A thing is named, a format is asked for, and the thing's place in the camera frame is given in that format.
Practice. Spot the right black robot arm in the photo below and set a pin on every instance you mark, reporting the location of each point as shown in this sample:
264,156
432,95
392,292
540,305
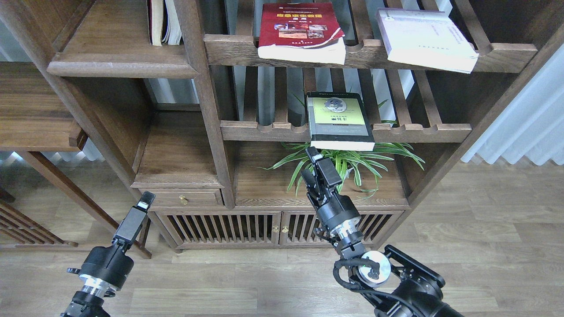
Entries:
395,284

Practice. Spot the red cover book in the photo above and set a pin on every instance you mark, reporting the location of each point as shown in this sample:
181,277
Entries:
302,32

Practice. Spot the brass drawer knob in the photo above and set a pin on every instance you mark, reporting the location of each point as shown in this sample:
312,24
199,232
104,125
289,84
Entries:
183,200

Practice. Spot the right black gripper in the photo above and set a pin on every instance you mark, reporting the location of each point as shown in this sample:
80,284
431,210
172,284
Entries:
337,214

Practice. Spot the dark wooden bookshelf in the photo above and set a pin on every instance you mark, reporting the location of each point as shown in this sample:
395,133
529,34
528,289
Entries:
201,119

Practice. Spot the upright books on shelf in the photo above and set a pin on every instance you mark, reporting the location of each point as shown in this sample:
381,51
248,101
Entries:
164,27

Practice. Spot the green grey cover book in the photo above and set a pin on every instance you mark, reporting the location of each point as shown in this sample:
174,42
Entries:
338,121

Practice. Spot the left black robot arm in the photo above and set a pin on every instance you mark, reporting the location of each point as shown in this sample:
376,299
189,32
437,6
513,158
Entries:
86,305

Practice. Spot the brass cabinet door knobs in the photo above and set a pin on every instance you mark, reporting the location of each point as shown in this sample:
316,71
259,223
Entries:
277,229

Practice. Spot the green spider plant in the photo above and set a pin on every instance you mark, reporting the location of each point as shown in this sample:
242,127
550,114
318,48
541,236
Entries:
364,167

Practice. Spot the white lavender cover book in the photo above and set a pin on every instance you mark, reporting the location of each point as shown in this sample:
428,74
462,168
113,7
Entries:
425,38

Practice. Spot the white curtain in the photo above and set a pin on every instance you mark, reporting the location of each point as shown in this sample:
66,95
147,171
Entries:
532,125

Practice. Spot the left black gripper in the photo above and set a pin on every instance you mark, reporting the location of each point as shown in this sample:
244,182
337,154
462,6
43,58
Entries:
106,269

